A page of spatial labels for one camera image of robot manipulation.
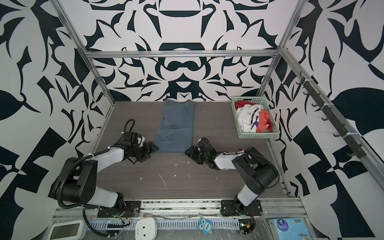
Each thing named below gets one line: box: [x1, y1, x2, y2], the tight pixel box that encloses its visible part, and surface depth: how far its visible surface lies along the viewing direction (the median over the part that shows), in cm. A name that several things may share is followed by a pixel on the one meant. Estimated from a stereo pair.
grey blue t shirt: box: [154, 99, 195, 153], surface depth 104 cm
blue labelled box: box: [273, 217, 312, 240], surface depth 66 cm
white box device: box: [135, 217, 158, 240], surface depth 68 cm
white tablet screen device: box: [48, 219, 87, 240], surface depth 67 cm
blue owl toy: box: [197, 217, 215, 235], surface depth 70 cm
